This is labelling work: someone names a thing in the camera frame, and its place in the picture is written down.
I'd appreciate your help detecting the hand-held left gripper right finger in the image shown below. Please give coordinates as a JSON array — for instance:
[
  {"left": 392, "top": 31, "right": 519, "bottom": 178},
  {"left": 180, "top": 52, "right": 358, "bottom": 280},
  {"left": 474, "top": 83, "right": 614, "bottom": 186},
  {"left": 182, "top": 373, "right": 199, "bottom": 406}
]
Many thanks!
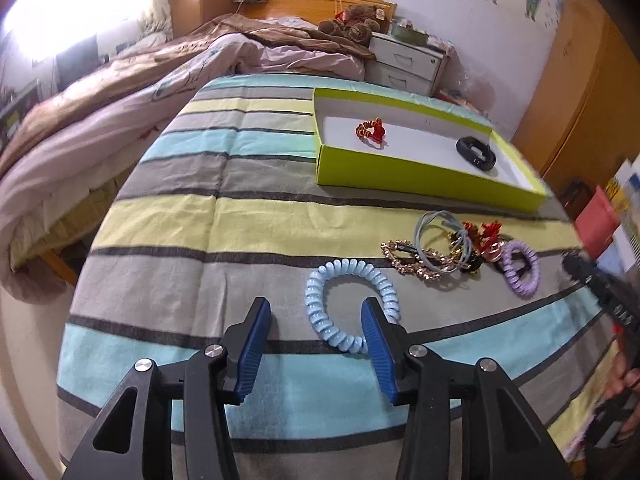
[{"left": 360, "top": 296, "right": 573, "bottom": 480}]

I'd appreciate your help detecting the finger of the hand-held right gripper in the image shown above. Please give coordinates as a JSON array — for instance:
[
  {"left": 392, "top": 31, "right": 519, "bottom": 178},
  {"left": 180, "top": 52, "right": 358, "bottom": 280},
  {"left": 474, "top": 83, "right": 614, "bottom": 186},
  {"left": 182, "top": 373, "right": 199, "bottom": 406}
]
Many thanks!
[{"left": 562, "top": 252, "right": 640, "bottom": 333}]

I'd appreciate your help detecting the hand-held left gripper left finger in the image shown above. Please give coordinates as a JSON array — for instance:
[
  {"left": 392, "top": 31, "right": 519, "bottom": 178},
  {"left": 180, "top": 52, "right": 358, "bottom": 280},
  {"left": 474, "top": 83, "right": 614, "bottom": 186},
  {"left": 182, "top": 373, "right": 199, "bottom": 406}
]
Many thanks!
[{"left": 65, "top": 296, "right": 273, "bottom": 480}]

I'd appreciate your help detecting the light blue coil hair tie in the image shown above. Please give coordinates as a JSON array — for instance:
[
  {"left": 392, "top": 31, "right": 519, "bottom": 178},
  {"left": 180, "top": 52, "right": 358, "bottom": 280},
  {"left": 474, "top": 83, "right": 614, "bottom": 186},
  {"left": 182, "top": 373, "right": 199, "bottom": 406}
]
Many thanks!
[{"left": 305, "top": 259, "right": 401, "bottom": 355}]

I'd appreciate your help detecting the pink charm hair tie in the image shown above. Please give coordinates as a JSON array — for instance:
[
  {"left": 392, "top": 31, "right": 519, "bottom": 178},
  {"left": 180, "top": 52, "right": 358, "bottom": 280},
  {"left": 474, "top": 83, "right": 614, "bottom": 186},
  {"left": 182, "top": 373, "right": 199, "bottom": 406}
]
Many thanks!
[{"left": 480, "top": 241, "right": 507, "bottom": 265}]

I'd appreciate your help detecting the grey-blue elastic hair tie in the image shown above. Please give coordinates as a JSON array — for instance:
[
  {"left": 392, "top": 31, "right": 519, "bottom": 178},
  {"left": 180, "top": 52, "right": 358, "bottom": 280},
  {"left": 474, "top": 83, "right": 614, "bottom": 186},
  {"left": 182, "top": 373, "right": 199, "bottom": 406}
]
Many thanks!
[{"left": 414, "top": 210, "right": 473, "bottom": 273}]

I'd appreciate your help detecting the red knot hair tie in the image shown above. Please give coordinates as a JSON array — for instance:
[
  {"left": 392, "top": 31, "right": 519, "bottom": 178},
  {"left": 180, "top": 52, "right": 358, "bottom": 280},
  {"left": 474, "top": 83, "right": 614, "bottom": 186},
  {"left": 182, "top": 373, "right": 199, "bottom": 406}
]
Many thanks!
[{"left": 461, "top": 219, "right": 501, "bottom": 251}]

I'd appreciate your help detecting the green cardboard box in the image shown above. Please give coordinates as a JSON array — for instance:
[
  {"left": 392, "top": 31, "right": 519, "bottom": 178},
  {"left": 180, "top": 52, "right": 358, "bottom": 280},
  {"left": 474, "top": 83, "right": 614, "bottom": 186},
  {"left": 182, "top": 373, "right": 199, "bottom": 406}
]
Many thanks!
[{"left": 312, "top": 87, "right": 548, "bottom": 213}]

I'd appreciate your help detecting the person's right hand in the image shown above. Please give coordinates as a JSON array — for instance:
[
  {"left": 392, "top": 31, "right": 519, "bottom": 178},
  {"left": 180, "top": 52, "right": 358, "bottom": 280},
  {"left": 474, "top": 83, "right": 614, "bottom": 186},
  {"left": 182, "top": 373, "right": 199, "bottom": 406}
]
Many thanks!
[{"left": 606, "top": 351, "right": 640, "bottom": 402}]

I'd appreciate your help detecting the pink box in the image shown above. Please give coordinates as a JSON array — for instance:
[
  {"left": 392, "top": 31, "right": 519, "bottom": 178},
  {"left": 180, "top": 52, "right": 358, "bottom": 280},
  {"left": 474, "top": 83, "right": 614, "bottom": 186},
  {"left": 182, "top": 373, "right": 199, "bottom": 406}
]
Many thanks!
[{"left": 575, "top": 187, "right": 621, "bottom": 261}]

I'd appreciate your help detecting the black wristband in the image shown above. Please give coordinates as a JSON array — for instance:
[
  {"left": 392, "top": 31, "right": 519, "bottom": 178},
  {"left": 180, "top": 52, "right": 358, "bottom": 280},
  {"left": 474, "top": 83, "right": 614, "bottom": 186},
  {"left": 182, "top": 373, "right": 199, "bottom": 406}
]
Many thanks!
[{"left": 456, "top": 136, "right": 498, "bottom": 173}]

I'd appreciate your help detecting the pink quilt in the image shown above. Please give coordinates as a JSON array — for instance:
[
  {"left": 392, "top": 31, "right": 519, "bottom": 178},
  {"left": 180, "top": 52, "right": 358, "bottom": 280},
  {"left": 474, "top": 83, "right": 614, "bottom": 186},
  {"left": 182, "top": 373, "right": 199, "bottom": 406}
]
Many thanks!
[{"left": 0, "top": 30, "right": 366, "bottom": 271}]

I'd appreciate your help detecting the white drawer nightstand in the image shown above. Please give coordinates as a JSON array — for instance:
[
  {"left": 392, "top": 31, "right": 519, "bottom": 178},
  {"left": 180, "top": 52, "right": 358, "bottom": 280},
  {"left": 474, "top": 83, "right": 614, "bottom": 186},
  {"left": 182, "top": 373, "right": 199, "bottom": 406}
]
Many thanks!
[{"left": 365, "top": 32, "right": 453, "bottom": 98}]

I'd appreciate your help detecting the brown blanket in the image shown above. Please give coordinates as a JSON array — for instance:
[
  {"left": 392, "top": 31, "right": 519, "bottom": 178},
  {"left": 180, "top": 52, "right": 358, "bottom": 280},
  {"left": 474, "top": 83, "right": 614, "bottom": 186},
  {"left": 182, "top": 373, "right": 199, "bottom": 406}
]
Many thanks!
[{"left": 0, "top": 12, "right": 376, "bottom": 176}]

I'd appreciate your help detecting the green container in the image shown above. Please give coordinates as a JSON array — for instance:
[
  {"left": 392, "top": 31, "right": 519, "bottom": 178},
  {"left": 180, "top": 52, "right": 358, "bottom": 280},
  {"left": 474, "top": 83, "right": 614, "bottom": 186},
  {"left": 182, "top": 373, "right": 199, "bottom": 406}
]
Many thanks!
[{"left": 390, "top": 22, "right": 428, "bottom": 43}]

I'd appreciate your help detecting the brown teddy bear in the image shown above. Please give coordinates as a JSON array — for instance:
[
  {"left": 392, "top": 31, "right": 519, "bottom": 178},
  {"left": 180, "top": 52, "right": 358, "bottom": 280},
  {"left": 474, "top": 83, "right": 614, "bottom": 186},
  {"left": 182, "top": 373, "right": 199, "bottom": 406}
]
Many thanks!
[{"left": 318, "top": 4, "right": 388, "bottom": 46}]

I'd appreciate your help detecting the wooden bed headboard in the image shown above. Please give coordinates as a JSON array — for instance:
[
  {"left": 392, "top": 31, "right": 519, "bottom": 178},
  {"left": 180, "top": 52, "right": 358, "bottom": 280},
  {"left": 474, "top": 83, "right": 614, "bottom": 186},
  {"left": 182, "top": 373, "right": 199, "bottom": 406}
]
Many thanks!
[{"left": 235, "top": 0, "right": 398, "bottom": 28}]

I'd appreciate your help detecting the white lace curtain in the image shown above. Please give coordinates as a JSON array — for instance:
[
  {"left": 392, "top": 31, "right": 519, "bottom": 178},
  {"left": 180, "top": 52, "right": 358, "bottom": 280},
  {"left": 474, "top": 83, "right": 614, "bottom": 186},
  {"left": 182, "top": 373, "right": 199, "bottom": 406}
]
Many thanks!
[{"left": 140, "top": 0, "right": 173, "bottom": 41}]

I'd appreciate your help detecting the purple coil hair tie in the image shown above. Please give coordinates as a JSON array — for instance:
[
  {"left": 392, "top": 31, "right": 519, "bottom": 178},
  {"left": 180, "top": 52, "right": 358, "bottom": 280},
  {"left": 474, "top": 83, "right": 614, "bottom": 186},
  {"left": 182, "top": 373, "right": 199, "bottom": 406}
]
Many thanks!
[{"left": 501, "top": 240, "right": 542, "bottom": 298}]

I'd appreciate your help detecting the gold chain bracelet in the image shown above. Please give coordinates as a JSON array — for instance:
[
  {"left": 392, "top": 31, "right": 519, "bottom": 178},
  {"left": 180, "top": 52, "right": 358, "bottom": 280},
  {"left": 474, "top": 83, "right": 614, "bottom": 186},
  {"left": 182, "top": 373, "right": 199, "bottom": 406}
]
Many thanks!
[{"left": 380, "top": 240, "right": 473, "bottom": 285}]

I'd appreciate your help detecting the red bead bracelet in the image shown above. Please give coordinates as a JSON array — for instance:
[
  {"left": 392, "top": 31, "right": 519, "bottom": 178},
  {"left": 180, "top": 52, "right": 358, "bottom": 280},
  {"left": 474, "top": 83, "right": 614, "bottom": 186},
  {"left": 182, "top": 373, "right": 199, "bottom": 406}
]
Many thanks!
[{"left": 355, "top": 117, "right": 388, "bottom": 150}]

